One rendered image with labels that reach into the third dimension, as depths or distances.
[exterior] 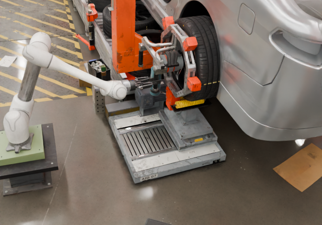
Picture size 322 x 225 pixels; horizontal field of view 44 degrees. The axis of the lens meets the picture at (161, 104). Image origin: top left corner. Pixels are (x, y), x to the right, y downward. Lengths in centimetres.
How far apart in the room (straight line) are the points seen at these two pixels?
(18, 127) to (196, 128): 147
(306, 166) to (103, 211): 179
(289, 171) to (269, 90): 136
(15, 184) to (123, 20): 155
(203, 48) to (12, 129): 148
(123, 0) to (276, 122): 152
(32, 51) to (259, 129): 154
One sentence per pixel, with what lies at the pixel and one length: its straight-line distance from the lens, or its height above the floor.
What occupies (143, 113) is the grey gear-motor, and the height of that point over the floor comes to 9.
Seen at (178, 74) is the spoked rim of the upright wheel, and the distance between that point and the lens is 334.
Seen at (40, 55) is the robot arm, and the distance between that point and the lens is 271.
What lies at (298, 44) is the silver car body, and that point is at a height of 144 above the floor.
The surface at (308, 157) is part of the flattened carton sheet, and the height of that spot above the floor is 1.
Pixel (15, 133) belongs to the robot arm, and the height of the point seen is 52.
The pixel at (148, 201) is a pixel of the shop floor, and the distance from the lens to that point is 319.
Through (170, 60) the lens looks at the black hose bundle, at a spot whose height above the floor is 100.
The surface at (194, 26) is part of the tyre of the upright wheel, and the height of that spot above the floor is 117.
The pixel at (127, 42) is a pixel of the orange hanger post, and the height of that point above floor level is 83.
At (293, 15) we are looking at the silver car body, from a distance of 224.
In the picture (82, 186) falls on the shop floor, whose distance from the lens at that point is 330.
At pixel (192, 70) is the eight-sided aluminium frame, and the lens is 289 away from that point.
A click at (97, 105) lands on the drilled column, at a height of 10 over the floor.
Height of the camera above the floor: 252
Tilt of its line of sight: 38 degrees down
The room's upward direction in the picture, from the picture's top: 4 degrees clockwise
